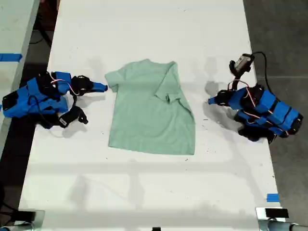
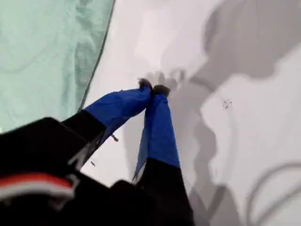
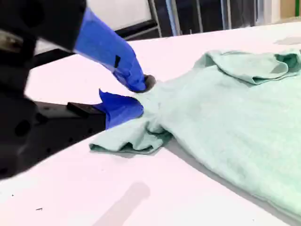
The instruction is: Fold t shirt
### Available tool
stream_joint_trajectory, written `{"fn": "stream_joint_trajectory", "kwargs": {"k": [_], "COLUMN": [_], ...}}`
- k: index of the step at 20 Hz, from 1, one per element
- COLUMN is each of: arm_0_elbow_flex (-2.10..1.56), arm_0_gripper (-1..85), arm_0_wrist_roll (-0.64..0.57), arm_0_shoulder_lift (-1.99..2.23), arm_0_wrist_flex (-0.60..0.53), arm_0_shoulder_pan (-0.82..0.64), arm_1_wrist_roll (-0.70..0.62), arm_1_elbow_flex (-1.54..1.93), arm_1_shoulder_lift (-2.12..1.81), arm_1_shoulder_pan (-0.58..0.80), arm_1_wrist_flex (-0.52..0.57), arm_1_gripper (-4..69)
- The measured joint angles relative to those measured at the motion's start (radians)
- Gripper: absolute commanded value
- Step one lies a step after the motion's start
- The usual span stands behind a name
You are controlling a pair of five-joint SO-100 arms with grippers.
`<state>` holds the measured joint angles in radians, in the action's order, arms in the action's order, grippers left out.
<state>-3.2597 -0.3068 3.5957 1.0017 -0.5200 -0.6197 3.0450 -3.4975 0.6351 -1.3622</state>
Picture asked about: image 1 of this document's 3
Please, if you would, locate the pale green T-shirt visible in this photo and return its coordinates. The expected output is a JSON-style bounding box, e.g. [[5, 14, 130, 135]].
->
[[104, 58, 197, 156]]

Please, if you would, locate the small blue tape piece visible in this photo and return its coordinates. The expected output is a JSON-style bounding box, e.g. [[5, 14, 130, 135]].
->
[[266, 192, 281, 203]]

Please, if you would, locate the small black box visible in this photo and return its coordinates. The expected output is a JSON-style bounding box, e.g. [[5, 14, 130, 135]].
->
[[265, 208, 289, 218], [17, 210, 37, 221]]

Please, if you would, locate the black camera box white label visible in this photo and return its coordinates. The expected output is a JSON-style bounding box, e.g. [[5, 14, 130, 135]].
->
[[57, 106, 89, 129]]

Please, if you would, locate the black and grey camera box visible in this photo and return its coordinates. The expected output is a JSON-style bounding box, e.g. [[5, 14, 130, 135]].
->
[[229, 53, 256, 78]]

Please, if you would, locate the black camera cable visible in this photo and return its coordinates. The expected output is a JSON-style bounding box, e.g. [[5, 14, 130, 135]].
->
[[251, 51, 272, 92], [28, 95, 53, 128]]

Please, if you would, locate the thin black floor cable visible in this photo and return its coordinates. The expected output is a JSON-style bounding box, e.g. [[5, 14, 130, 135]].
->
[[29, 23, 51, 45]]

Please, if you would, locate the metal table bracket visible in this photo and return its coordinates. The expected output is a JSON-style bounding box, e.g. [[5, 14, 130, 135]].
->
[[255, 206, 308, 231], [4, 209, 46, 231]]

